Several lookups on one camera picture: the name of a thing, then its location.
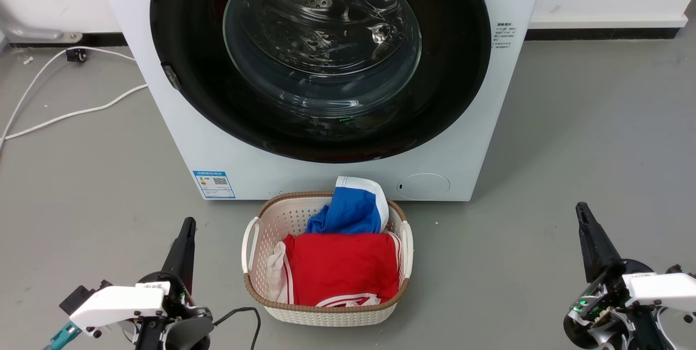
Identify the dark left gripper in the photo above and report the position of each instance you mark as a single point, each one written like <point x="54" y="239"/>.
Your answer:
<point x="185" y="328"/>

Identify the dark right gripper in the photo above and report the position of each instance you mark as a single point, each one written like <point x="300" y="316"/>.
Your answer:
<point x="598" y="312"/>

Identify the white front-load washing machine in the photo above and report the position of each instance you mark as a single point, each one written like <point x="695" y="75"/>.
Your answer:
<point x="179" y="143"/>

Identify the round black glass washer door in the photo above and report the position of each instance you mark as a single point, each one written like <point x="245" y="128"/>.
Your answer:
<point x="190" y="40"/>

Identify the blue energy label sticker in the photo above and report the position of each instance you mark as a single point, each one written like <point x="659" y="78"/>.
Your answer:
<point x="214" y="184"/>

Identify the cream plastic laundry basket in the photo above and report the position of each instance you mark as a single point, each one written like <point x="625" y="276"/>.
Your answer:
<point x="326" y="317"/>

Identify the red garment white stripes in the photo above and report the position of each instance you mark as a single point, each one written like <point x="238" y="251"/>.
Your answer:
<point x="342" y="268"/>

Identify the blue and white garment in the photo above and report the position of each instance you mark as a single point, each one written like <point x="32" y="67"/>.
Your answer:
<point x="348" y="211"/>

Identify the round white filter cover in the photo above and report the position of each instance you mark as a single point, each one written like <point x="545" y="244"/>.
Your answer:
<point x="423" y="186"/>

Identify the black text sticker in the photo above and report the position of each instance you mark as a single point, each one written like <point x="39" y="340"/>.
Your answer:
<point x="503" y="35"/>

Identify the steel washer drum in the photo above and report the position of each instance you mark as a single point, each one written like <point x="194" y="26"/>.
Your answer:
<point x="321" y="24"/>

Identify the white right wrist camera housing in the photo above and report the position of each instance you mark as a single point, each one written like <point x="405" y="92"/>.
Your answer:
<point x="666" y="287"/>

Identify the grey metal pipe bracket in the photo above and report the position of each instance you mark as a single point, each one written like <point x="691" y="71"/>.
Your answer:
<point x="32" y="32"/>

